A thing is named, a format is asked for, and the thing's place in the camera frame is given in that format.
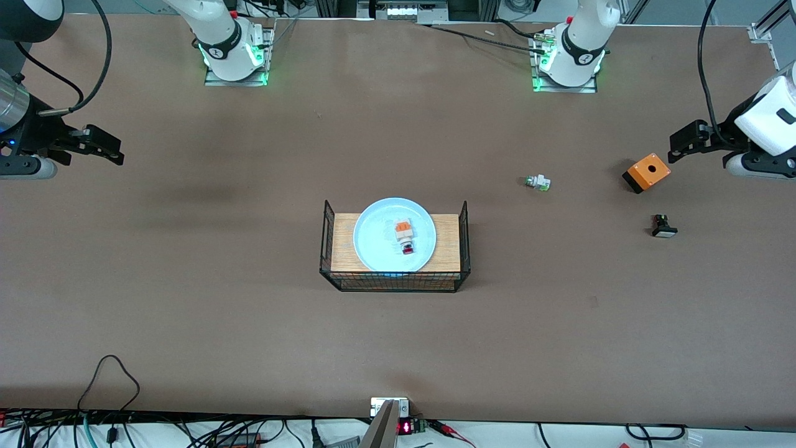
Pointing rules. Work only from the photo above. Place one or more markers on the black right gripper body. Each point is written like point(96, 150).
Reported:
point(38, 134)

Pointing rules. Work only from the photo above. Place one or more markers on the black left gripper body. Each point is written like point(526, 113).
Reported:
point(725, 137)

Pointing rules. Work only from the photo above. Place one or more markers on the light blue round plate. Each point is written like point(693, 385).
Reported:
point(373, 236)

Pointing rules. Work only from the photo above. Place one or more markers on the red button white orange switch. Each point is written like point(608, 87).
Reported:
point(405, 233)

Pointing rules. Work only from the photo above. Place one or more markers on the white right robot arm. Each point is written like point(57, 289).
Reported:
point(224, 37)

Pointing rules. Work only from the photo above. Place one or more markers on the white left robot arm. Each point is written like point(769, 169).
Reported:
point(584, 37)

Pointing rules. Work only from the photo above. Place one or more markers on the orange black button box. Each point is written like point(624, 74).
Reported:
point(650, 169)

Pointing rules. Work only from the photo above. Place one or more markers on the black white square button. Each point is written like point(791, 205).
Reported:
point(663, 230)

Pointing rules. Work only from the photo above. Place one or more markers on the black power adapter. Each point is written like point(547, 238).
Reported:
point(239, 440)

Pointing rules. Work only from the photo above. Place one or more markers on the red black clip lead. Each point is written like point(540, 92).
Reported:
point(444, 427)

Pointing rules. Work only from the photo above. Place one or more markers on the red display module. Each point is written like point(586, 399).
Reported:
point(405, 428)

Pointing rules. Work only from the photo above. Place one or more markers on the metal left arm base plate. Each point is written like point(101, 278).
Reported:
point(566, 89)

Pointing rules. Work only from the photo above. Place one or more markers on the green button switch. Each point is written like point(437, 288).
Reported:
point(538, 183)

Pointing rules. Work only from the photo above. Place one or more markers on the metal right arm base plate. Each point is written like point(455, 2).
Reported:
point(268, 56)

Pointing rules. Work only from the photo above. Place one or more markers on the aluminium frame rig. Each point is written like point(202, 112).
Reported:
point(367, 9)

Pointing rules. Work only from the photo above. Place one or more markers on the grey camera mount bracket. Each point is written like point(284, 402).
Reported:
point(387, 429)

